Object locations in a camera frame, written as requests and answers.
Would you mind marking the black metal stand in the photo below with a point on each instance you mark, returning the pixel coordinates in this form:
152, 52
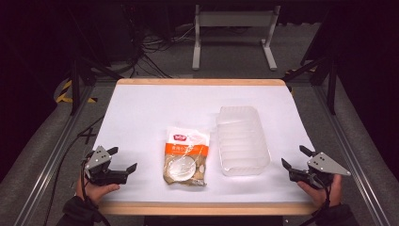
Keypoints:
75, 84
331, 84

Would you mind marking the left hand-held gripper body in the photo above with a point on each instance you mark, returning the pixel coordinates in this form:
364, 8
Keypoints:
101, 160

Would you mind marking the clear plastic container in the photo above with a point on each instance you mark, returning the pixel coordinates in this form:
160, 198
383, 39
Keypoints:
242, 141

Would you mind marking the person's left hand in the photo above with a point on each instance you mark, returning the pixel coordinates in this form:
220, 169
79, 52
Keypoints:
98, 190

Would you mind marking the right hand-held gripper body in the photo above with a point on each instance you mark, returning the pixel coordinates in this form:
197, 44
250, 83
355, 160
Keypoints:
324, 165

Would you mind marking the yellow and black hazard tape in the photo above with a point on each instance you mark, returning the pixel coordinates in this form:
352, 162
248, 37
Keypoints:
64, 94

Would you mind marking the aluminium rail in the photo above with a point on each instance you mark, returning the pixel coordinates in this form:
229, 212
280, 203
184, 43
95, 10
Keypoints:
53, 157
348, 150

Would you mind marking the black tape cross mark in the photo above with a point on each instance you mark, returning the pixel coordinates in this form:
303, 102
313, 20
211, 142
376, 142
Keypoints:
87, 135

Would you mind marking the white metal stand frame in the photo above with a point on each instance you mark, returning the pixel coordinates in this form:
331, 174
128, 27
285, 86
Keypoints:
235, 19

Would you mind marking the orange and white food packet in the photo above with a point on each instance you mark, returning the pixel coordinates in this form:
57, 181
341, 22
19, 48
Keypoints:
186, 160

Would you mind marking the white table cover sheet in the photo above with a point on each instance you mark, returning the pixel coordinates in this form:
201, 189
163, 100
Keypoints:
156, 109

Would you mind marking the person's right hand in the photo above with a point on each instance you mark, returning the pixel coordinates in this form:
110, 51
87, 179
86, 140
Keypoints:
318, 193

